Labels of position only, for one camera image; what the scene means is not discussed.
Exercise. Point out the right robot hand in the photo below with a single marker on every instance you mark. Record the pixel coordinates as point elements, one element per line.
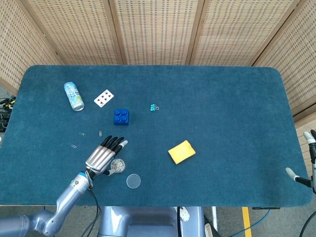
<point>313,153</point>

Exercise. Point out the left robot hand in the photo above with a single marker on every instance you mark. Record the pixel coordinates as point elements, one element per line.
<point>98,158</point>

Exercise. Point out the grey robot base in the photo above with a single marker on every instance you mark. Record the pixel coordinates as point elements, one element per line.
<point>148,222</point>

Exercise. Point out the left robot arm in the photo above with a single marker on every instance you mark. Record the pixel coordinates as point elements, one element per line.
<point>69,195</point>

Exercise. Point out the clear jar of paper clips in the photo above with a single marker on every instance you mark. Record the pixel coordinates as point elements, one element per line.
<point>119,166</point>

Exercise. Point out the clear round lid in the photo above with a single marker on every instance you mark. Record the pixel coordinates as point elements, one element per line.
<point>133,181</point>

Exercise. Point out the blue building block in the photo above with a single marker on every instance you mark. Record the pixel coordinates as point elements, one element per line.
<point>121,119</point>

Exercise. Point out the playing card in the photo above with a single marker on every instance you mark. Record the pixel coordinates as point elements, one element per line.
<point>103,98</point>

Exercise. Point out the printed drink can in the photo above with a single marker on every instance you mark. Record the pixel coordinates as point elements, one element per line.
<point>73,96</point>

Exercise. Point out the teal binder clip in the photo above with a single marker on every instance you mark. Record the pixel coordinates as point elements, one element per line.
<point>152,107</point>

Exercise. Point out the yellow sponge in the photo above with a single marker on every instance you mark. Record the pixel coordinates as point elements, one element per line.
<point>181,151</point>

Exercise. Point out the teal table cloth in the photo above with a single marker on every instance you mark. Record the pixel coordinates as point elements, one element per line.
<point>209,98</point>

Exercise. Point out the white table leg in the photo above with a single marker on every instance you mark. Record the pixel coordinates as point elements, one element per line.
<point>214,217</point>

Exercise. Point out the woven folding screen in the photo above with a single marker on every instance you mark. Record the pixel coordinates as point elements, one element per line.
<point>158,32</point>

